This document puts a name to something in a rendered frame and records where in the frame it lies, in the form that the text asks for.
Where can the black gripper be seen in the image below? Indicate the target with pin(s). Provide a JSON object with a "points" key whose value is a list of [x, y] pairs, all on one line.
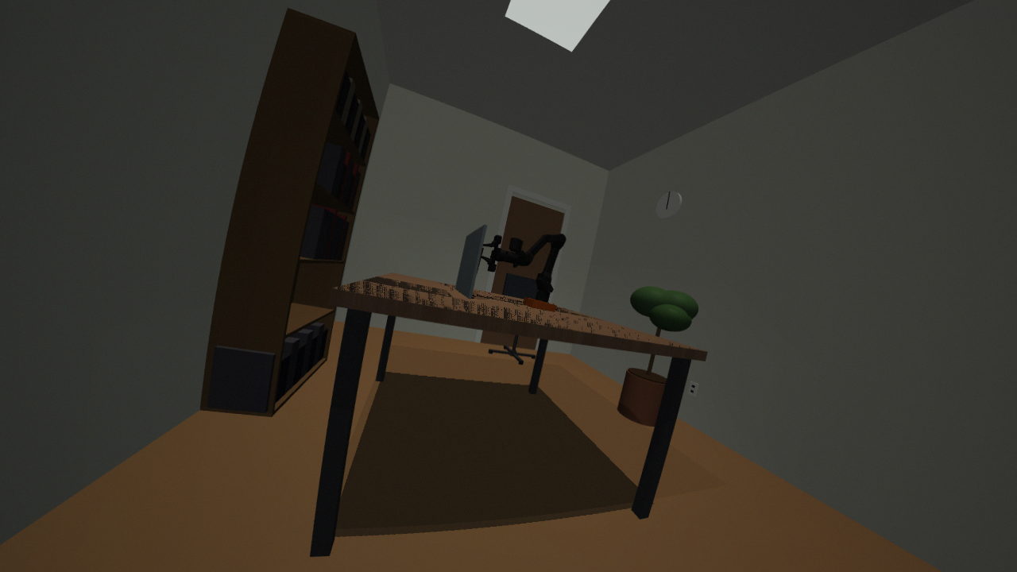
{"points": [[501, 255]]}

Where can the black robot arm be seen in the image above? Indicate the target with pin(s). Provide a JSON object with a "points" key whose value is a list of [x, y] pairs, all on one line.
{"points": [[522, 258]]}

